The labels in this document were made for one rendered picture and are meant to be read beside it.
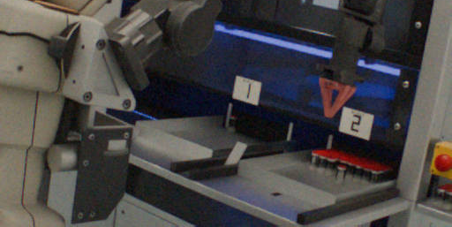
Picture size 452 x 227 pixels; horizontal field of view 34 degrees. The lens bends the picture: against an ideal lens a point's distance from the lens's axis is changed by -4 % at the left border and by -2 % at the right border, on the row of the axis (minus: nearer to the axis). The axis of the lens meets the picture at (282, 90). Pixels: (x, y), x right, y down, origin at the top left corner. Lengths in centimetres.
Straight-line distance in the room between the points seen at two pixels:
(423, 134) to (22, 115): 93
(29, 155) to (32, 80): 16
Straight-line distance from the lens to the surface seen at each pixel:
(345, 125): 184
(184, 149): 181
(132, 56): 105
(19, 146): 122
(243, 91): 201
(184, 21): 111
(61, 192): 261
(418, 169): 176
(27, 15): 111
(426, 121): 174
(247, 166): 169
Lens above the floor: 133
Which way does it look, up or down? 9 degrees down
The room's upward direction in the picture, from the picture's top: 10 degrees clockwise
